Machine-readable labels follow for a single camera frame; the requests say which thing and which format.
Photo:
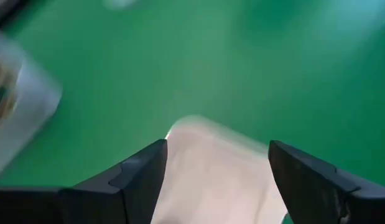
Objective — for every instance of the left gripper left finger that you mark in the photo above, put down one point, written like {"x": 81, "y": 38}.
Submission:
{"x": 102, "y": 202}

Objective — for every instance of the large tan lid spice jar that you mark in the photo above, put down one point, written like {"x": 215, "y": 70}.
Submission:
{"x": 217, "y": 174}

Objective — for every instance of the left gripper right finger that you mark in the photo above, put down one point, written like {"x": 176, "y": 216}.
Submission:
{"x": 329, "y": 199}

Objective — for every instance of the white plastic bin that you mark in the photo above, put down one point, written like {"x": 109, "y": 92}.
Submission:
{"x": 36, "y": 102}

